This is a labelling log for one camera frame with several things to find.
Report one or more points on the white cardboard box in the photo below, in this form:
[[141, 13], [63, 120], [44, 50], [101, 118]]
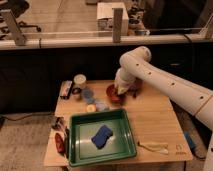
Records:
[[105, 12]]

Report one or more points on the pale yellow banana peel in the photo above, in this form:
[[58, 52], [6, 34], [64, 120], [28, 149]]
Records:
[[158, 147]]

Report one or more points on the dark purple bowl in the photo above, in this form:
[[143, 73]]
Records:
[[136, 85]]

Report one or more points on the light blue small object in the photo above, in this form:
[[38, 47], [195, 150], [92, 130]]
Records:
[[101, 106]]

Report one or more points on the red orange bowl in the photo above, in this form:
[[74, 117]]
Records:
[[112, 90]]

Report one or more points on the blue object on floor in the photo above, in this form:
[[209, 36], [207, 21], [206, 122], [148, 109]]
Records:
[[190, 141]]

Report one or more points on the green plastic tray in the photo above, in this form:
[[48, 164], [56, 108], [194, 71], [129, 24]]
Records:
[[83, 127]]

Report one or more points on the black office chair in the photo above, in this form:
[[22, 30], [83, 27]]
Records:
[[18, 7]]

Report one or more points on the white cup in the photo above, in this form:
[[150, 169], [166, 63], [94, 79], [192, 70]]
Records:
[[80, 81]]

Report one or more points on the blue sponge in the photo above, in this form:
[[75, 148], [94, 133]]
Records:
[[101, 137]]

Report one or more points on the black white rectangular box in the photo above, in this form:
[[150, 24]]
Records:
[[66, 89]]

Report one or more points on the black marker pen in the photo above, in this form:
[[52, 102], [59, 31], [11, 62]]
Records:
[[66, 141]]

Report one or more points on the yellow small round object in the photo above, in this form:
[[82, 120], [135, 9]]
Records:
[[91, 108]]

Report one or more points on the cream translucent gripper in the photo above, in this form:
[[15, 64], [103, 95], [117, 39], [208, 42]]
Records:
[[122, 89]]

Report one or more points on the blue round lid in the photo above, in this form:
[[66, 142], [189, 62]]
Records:
[[88, 95]]

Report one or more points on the dark red grape bunch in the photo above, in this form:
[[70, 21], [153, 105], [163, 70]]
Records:
[[116, 97]]

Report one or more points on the small metallic clutter object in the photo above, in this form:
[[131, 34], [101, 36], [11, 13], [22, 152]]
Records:
[[58, 123]]

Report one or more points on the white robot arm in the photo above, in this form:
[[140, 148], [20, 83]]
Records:
[[195, 99]]

